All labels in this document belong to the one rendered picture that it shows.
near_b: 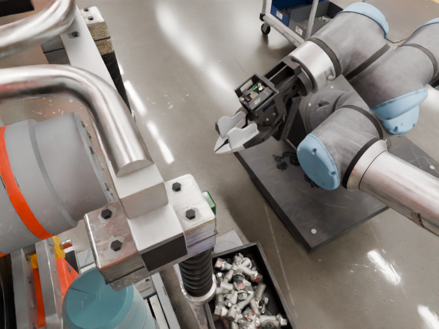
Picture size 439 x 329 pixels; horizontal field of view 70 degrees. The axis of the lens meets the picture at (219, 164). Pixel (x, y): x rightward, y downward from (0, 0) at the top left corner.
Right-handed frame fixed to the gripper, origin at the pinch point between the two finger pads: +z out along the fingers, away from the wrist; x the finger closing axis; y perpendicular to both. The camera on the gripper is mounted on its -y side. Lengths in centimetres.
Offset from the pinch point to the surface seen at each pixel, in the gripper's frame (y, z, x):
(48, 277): 9.1, 36.4, 3.9
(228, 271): -8.7, 13.8, 16.7
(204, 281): 17.6, 10.6, 24.6
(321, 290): -75, 5, 21
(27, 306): 10.7, 40.0, 7.0
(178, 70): -79, -11, -126
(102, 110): 37.0, 4.6, 17.7
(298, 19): -96, -90, -110
